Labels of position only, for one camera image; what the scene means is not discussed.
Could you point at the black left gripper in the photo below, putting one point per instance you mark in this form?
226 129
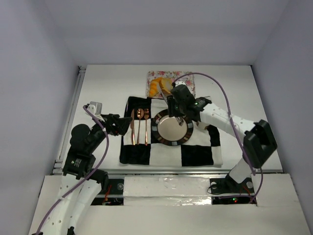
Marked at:
115 123

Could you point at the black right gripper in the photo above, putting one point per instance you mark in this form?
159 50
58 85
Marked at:
174 112

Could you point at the sliced bread piece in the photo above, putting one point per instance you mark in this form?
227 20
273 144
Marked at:
166 85

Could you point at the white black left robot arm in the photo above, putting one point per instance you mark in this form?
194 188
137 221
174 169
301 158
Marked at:
81 180

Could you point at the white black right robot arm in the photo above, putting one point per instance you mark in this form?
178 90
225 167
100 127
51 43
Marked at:
255 138

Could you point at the dark rimmed beige plate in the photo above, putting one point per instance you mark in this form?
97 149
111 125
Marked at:
167 131

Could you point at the copper knife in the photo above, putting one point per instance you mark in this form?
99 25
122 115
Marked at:
132 128

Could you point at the copper fork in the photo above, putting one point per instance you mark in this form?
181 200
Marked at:
146 117

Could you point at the copper spoon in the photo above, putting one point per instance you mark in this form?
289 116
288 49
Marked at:
140 114

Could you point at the orange croissant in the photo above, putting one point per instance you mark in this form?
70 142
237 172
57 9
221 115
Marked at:
153 91

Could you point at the silver metal cup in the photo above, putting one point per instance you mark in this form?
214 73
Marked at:
202 125

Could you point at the black white checkered cloth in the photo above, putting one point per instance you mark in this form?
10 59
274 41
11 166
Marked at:
203 149

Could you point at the floral rectangular tray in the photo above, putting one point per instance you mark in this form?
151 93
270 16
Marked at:
186 80

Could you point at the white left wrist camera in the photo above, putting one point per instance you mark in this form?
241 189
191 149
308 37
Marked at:
95 108

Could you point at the aluminium frame rail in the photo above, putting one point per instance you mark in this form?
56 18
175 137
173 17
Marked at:
61 155

